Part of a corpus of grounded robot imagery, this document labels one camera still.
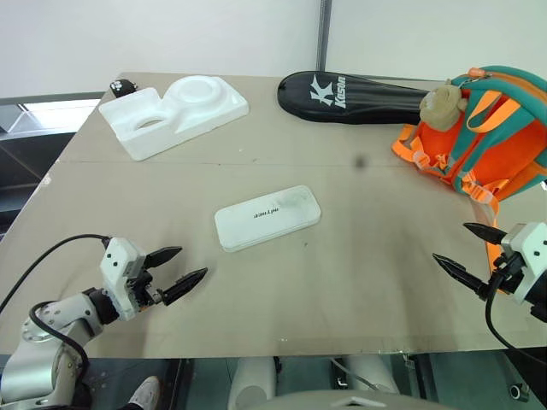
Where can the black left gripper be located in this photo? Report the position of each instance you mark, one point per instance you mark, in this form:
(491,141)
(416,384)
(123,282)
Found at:
(141,285)

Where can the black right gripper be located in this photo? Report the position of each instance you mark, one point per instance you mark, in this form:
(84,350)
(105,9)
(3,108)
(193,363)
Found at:
(510,273)

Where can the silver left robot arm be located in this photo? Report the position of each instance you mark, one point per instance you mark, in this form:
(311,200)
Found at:
(51,350)

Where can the white rectangular case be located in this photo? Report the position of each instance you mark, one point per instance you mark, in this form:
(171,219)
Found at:
(267,218)

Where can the orange and teal backpack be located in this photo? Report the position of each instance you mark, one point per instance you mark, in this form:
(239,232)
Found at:
(504,141)

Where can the white shoe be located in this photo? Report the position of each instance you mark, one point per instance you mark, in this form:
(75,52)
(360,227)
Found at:
(145,393)

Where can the white rounded robot leg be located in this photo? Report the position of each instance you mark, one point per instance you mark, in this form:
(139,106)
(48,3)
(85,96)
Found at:
(252,380)
(372,373)

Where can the beige plush toy pendant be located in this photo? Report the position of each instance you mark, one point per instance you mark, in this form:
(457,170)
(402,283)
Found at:
(442,104)

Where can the white foam packing tray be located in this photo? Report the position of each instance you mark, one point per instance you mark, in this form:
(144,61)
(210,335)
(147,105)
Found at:
(171,115)

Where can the small black pouch white print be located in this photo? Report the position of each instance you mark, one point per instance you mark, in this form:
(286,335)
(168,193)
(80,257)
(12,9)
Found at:
(121,87)

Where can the grey rounded robot torso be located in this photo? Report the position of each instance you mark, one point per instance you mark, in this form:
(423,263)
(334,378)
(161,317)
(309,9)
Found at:
(342,401)

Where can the black Kason racket cover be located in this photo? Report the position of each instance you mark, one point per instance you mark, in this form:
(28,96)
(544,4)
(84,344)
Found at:
(342,98)

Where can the grey vertical pole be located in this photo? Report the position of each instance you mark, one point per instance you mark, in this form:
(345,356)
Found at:
(325,34)

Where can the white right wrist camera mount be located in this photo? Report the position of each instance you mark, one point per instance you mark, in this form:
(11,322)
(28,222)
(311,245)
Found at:
(530,260)

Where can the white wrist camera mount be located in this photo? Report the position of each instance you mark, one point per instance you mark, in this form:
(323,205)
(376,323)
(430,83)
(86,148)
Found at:
(117,273)
(530,260)

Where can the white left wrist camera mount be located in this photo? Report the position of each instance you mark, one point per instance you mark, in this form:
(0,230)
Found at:
(117,273)

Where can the dark shelf frame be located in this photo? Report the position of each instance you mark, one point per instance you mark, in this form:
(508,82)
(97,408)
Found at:
(30,145)

